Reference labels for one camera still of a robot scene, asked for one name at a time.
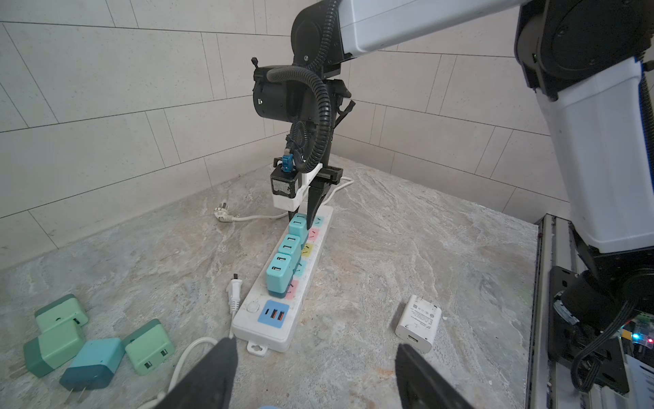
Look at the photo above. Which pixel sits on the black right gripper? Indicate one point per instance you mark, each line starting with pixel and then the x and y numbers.
pixel 286 174

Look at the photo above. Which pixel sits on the green charger cube far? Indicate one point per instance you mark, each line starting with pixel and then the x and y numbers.
pixel 62 310

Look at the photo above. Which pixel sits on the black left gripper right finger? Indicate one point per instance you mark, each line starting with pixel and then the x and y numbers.
pixel 419 384

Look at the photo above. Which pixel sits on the teal charger cube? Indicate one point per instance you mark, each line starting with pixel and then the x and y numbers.
pixel 93 368
pixel 298 226
pixel 292 246
pixel 279 275

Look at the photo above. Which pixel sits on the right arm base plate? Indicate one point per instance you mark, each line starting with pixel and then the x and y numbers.
pixel 565 340

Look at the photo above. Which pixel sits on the white multicolour power strip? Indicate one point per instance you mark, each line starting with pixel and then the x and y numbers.
pixel 268 316

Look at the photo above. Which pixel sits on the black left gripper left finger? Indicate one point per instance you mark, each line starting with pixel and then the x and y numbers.
pixel 210 383

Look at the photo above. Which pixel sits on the green charger cube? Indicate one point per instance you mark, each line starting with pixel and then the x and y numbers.
pixel 148 347
pixel 62 310
pixel 52 348

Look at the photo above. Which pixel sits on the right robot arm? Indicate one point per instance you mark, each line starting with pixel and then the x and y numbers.
pixel 452 111

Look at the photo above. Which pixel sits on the teal charger cube by greens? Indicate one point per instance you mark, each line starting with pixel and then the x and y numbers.
pixel 93 368

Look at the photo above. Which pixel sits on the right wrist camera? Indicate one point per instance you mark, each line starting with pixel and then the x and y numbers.
pixel 289 198

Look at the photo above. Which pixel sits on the white charger block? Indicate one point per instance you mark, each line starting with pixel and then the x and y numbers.
pixel 419 323

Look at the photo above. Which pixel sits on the right circuit board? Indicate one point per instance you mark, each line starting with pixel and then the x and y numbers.
pixel 638 333

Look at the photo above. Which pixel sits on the aluminium rail frame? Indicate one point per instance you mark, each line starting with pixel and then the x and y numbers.
pixel 612 288

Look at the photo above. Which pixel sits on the green charger cube middle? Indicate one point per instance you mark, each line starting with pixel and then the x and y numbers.
pixel 52 348

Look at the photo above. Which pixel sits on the white two-pin plug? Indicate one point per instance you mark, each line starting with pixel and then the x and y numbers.
pixel 234 294

